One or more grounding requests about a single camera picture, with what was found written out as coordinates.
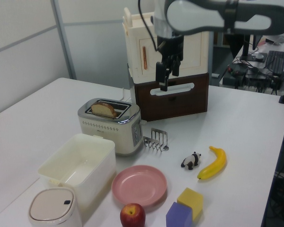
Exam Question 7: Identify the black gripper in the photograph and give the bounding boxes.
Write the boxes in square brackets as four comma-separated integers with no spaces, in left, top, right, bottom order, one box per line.
[155,34,184,92]

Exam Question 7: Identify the cream two-slot toaster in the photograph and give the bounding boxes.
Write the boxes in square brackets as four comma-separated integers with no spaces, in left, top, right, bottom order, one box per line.
[77,97,142,157]

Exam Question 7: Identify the dark brown drawer box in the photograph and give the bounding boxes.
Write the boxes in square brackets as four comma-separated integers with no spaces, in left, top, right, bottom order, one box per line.
[133,72,209,122]

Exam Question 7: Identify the cream wooden cabinet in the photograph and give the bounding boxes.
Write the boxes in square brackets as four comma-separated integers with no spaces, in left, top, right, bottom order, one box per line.
[122,7,210,84]

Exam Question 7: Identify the metal toast rack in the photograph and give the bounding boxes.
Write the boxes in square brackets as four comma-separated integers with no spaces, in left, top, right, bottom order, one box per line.
[142,128,170,153]

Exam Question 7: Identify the bread slice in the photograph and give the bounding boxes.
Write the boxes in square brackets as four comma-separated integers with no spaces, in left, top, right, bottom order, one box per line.
[90,100,118,119]

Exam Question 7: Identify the black monitor stand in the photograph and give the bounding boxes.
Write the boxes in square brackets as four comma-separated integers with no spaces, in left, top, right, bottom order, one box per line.
[240,34,268,63]

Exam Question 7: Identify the panda toy figure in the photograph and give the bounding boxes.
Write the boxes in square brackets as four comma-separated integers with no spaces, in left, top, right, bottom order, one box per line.
[180,151,203,171]

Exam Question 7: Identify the yellow banana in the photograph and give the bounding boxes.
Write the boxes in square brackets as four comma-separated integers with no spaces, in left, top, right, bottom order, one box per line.
[197,146,227,182]

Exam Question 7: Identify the black keyboard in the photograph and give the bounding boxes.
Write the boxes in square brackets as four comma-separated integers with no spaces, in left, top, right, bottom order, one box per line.
[266,50,284,77]

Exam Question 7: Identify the pink plate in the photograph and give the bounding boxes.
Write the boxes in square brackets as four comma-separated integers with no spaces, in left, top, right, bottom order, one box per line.
[111,165,168,207]

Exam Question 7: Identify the yellow foam cube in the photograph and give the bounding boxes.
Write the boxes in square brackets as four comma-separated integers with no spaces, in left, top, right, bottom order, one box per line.
[177,187,204,221]

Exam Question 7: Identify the white plastic storage box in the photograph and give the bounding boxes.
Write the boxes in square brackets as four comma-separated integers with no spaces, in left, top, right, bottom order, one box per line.
[37,133,117,210]

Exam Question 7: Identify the purple foam cube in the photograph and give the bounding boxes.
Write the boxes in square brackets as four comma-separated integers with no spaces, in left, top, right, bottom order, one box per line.
[166,201,193,227]

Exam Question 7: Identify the red apple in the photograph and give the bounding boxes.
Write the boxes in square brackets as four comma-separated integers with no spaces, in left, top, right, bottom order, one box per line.
[119,203,147,227]

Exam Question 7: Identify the small beige lidded bin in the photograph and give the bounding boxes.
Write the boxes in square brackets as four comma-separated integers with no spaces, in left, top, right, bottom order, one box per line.
[27,187,83,227]

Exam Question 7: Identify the white drawer handle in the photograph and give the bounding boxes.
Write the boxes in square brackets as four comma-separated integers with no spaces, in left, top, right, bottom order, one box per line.
[150,82,195,96]

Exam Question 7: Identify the copper cabinet door handle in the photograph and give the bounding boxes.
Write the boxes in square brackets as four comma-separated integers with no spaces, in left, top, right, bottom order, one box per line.
[142,45,149,71]

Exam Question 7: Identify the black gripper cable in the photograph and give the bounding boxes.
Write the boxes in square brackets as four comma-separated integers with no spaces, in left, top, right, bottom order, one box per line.
[137,0,166,52]

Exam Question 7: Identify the white toaster power cord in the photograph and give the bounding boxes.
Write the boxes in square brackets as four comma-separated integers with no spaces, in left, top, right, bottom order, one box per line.
[119,87,131,103]

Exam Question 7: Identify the tangled black desk cables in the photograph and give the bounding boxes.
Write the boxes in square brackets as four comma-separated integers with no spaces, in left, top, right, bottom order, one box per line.
[226,58,284,96]

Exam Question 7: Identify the grey partition post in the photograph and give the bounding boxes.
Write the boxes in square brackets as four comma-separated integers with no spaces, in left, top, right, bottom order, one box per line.
[53,0,77,80]

